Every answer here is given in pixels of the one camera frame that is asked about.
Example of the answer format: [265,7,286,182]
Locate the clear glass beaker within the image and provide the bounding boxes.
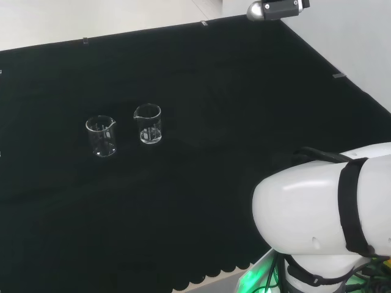
[133,103,163,145]
[85,115,118,158]

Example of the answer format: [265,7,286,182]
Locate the black bench cloth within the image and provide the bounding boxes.
[0,13,391,293]

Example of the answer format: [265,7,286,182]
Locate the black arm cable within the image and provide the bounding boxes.
[292,146,351,165]

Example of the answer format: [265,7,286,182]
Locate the green cable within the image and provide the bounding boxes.
[263,251,285,293]

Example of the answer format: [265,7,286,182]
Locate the black silver camera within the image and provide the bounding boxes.
[246,0,311,21]

